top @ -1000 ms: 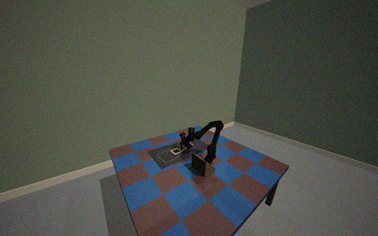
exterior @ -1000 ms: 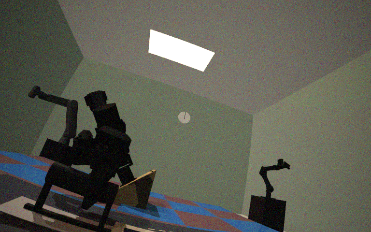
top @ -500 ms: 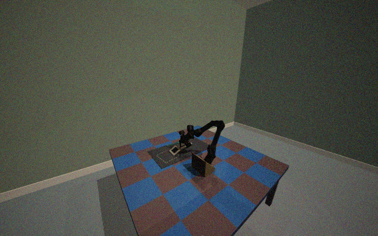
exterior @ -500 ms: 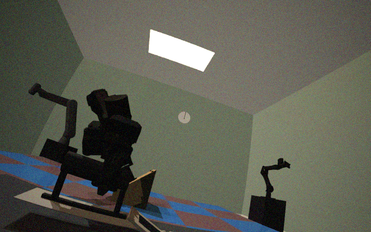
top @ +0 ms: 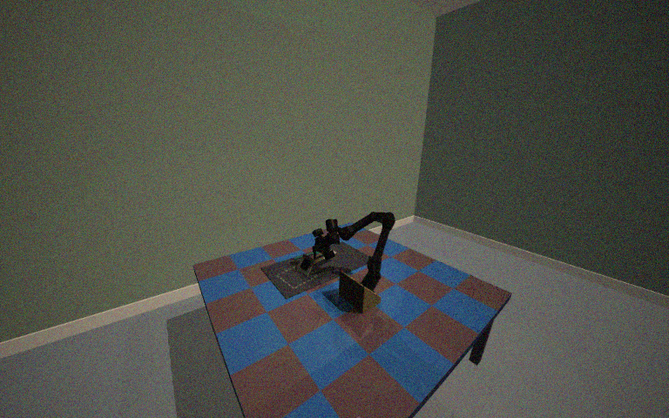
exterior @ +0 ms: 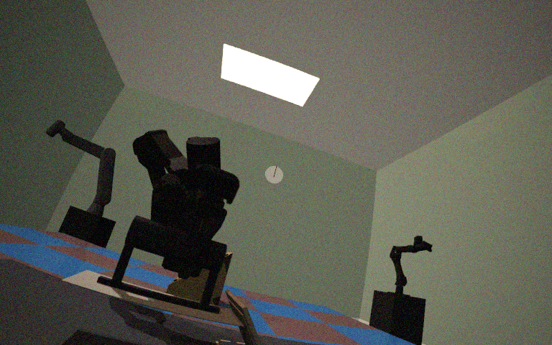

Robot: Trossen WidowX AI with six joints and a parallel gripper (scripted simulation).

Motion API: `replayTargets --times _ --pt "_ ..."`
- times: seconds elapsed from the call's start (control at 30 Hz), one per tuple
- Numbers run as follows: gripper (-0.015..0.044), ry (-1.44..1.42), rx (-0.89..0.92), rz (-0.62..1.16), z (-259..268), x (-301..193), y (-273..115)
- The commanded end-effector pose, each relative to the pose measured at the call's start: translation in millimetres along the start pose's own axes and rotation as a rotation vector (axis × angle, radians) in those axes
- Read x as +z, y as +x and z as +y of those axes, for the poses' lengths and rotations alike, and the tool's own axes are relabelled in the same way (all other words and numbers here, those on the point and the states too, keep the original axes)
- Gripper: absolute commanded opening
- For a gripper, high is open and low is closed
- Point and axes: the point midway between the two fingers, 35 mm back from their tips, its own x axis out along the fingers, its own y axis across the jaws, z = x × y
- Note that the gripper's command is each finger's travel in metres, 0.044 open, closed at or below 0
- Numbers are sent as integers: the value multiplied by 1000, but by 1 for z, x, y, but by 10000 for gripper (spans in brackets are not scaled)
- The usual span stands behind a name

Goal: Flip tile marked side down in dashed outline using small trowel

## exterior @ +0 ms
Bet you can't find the beige square tile with dark centre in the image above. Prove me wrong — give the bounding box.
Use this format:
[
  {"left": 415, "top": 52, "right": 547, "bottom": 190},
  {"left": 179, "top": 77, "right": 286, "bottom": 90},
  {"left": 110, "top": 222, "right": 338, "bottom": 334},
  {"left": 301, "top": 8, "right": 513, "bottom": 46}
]
[{"left": 225, "top": 290, "right": 261, "bottom": 345}]

